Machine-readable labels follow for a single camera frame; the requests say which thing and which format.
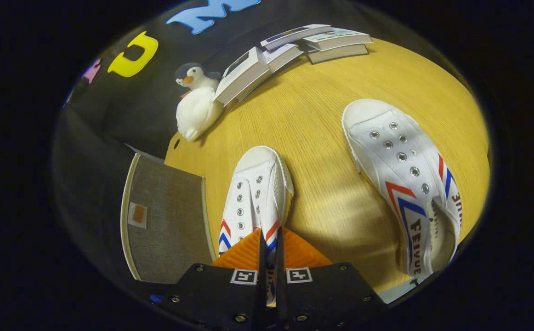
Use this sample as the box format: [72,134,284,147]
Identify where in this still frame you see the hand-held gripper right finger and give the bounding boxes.
[275,228,388,331]

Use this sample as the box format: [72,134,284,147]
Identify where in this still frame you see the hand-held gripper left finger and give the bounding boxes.
[160,228,277,331]

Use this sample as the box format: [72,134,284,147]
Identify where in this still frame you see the white canvas shoe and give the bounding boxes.
[218,146,294,306]
[341,98,463,279]

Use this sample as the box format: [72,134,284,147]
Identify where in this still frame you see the beige fabric storage box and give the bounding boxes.
[120,153,217,284]

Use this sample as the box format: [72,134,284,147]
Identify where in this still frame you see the white plush toy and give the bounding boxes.
[176,86,225,142]

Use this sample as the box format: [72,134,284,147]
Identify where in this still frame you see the black backdrop cloth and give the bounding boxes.
[51,0,437,295]

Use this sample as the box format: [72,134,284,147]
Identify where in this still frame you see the penguin plush toy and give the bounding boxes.
[175,63,222,99]

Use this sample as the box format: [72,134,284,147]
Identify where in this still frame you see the dark thick book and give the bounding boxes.
[307,44,369,65]

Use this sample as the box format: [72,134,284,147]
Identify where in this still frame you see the blue cover book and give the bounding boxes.
[260,24,333,51]

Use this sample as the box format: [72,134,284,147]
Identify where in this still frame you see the teal cover book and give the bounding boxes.
[301,28,373,51]

